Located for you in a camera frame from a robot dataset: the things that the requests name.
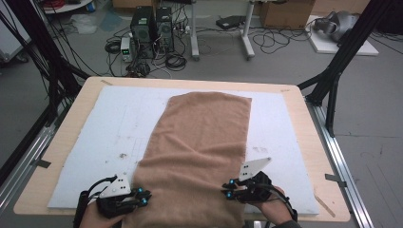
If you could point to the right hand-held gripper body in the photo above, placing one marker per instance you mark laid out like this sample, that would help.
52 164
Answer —
253 186

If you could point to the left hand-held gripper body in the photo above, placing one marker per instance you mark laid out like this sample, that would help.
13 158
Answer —
115 190

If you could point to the brown terry towel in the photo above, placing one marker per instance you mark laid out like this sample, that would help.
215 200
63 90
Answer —
196 142

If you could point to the person's right hand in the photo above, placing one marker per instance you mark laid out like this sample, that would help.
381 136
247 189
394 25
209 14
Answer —
275 210

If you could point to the person's left hand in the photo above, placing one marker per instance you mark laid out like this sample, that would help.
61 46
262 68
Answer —
95 220

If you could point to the white foam mat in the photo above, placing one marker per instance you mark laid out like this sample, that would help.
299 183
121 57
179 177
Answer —
111 120

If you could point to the black tape piece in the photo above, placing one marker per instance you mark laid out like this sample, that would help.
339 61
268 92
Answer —
334 179
42 163

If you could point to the power supply with green display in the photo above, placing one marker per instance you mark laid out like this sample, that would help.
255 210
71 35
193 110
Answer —
126 49

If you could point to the white desk legs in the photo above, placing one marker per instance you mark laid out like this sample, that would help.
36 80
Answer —
247 31

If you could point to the black computer tower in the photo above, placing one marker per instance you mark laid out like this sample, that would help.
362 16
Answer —
142 31
164 28

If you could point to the black flat device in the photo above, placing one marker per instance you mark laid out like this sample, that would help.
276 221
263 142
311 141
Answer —
230 22

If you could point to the clear plastic sheet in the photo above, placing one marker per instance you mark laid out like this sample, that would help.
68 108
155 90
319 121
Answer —
84 24

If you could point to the white floor board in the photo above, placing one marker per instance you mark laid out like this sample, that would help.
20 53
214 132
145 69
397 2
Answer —
358 49

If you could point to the large cardboard box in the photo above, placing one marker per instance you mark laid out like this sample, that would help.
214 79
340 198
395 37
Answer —
286 14

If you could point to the grey rounded device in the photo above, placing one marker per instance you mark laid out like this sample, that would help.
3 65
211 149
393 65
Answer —
339 23

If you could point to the white round table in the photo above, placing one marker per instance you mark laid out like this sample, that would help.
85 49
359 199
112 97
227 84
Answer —
66 7

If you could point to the aluminium frame rail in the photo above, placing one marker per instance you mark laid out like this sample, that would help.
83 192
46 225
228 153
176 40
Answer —
28 158
342 164

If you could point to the black metal frame post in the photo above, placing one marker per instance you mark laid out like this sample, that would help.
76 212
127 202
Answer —
41 41
348 44

